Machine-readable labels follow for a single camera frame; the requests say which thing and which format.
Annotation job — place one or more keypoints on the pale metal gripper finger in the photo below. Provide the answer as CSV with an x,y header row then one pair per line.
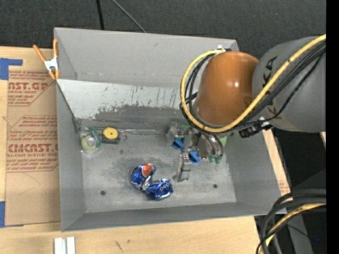
x,y
172,134
184,172

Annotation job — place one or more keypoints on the crushed blue soda can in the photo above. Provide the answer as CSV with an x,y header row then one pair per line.
x,y
153,186

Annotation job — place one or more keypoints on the grey metal bin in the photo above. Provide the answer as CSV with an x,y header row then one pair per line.
x,y
132,168

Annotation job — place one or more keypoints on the black and yellow tape measure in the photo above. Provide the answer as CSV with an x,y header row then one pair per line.
x,y
110,134

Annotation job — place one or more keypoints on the green and clear tape roll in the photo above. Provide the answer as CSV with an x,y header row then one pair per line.
x,y
90,141

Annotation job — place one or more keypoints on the brown cardboard board red print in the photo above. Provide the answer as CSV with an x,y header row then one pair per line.
x,y
31,141

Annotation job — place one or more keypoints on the black cylinder on white bracket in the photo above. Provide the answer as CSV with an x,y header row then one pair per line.
x,y
250,131

